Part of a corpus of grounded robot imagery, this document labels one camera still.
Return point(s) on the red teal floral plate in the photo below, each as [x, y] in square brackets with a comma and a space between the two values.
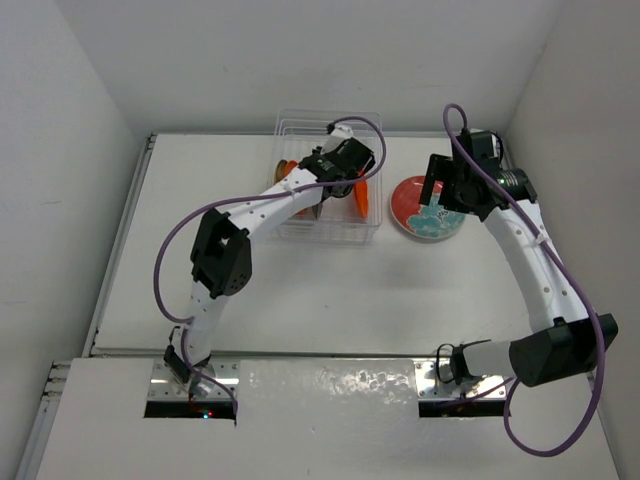
[427, 222]

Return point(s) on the yellow brown plate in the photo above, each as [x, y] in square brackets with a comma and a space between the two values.
[283, 168]

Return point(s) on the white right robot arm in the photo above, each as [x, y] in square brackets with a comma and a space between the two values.
[562, 342]

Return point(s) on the orange plate right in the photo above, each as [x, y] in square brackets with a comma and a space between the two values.
[361, 197]

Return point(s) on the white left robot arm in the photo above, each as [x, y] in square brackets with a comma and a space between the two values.
[221, 255]

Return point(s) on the white wire dish rack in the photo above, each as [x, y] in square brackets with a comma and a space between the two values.
[297, 133]

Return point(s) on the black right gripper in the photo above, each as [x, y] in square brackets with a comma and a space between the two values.
[442, 168]

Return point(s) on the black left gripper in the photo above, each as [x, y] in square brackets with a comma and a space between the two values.
[328, 153]

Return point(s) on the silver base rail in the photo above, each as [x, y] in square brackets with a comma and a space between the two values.
[228, 378]

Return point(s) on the dark teal plate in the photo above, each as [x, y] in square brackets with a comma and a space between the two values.
[315, 163]

